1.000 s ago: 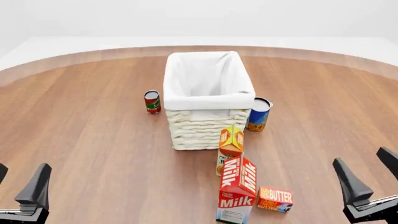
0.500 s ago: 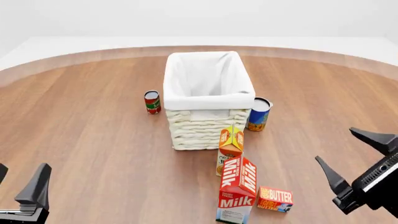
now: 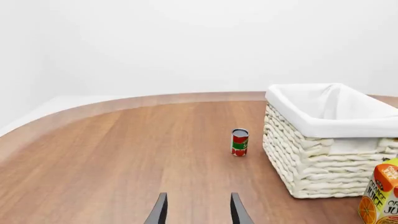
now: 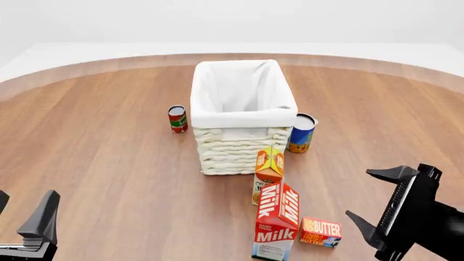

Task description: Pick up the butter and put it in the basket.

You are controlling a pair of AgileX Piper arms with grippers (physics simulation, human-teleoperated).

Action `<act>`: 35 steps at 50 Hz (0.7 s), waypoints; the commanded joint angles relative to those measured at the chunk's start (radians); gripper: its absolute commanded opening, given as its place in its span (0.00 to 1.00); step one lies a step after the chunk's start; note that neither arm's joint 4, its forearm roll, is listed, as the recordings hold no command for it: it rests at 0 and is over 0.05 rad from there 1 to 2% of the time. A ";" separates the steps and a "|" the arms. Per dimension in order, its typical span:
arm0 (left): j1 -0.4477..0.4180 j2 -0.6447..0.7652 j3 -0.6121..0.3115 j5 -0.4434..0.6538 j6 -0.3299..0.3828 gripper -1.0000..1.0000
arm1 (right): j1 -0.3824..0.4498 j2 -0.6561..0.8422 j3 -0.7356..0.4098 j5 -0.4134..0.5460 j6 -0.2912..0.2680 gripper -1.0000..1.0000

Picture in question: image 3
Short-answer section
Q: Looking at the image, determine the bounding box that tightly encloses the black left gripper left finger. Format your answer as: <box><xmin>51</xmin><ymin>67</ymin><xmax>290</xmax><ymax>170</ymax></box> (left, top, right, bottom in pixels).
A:
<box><xmin>144</xmin><ymin>192</ymin><xmax>168</xmax><ymax>224</ymax></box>

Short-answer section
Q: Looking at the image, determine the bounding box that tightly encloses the white woven basket with liner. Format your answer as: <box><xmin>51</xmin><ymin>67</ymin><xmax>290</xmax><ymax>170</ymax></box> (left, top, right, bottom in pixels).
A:
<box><xmin>262</xmin><ymin>82</ymin><xmax>398</xmax><ymax>200</ymax></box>

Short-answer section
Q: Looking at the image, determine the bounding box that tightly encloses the red and green tomato tin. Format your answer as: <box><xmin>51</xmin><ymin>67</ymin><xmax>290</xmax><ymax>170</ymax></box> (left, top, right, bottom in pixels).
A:
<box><xmin>231</xmin><ymin>128</ymin><xmax>251</xmax><ymax>158</ymax></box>

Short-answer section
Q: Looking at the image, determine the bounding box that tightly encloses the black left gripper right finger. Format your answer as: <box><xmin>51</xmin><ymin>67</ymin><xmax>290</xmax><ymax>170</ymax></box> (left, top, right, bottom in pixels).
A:
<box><xmin>230</xmin><ymin>192</ymin><xmax>256</xmax><ymax>224</ymax></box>

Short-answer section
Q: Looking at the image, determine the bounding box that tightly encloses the orange juice carton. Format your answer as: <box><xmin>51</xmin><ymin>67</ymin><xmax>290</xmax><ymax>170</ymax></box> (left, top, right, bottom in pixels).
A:
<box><xmin>358</xmin><ymin>157</ymin><xmax>398</xmax><ymax>224</ymax></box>

